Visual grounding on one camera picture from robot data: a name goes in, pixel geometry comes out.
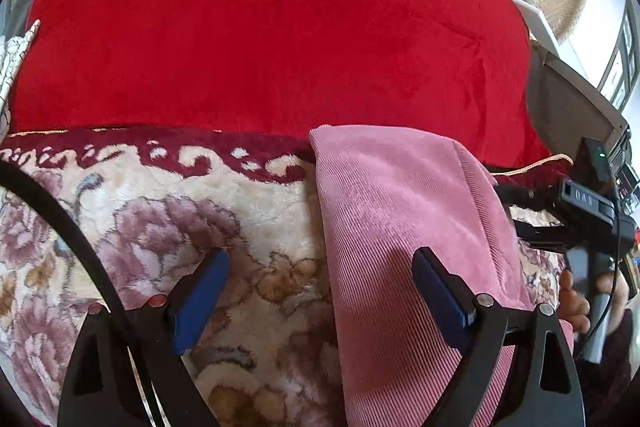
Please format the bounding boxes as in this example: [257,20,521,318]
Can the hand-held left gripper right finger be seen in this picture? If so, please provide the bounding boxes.
[411,247,585,427]

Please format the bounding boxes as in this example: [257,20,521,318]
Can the person's right hand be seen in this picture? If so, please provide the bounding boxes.
[557,269,592,333]

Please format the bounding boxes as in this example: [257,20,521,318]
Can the grey cabinet furniture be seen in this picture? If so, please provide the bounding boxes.
[522,42,631,162]

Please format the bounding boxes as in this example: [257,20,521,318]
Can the person's right forearm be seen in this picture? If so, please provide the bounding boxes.
[597,302,640,427]

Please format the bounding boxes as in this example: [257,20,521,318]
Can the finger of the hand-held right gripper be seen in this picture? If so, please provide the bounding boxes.
[510,217,572,254]
[492,184,563,214]

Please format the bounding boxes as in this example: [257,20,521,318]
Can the thick black cable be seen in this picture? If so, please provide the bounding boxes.
[0,159,166,427]

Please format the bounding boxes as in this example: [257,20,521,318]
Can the white board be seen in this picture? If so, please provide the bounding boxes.
[515,0,561,55]

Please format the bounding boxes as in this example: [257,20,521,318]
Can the pink corduroy garment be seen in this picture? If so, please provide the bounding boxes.
[307,123,533,427]

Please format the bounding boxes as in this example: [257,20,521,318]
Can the dark framed window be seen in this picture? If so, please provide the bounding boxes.
[597,0,640,110]

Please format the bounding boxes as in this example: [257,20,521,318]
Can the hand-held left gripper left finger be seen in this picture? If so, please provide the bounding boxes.
[56,248,232,427]

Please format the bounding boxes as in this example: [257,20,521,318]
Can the red velvet blanket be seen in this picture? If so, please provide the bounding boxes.
[9,0,551,168]

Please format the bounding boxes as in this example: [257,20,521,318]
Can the grey ribbed appliance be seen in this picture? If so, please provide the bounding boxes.
[612,132,640,205]

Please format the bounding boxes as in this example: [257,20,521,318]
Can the white patterned cloth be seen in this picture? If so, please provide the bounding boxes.
[0,19,41,132]

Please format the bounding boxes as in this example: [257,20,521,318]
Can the red floral plush blanket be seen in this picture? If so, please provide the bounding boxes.
[0,124,573,427]

